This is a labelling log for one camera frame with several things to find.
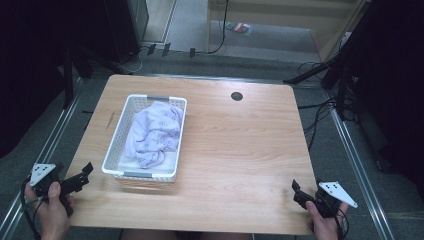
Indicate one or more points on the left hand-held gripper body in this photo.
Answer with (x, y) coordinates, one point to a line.
(41, 173)

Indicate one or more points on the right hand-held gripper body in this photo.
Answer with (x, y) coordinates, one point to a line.
(336, 192)

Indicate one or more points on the white perforated plastic basket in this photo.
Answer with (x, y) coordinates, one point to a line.
(116, 146)

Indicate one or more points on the lavender patterned cloth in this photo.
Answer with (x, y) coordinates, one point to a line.
(155, 133)

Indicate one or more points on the person's right hand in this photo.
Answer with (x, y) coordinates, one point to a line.
(325, 228)

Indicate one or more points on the person's left hand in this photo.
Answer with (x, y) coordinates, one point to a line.
(51, 213)

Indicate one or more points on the round black table grommet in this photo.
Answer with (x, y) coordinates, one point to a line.
(237, 96)

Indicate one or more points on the black metal stand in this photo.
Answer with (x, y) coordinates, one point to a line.
(343, 56)

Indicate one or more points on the dark cabinet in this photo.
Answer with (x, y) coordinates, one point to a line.
(123, 26)

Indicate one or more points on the colourful packet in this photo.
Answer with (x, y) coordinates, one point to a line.
(238, 27)

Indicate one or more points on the metal floor rail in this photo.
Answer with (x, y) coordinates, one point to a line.
(360, 173)
(50, 146)

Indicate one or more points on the black upright post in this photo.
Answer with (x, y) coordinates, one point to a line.
(68, 80)

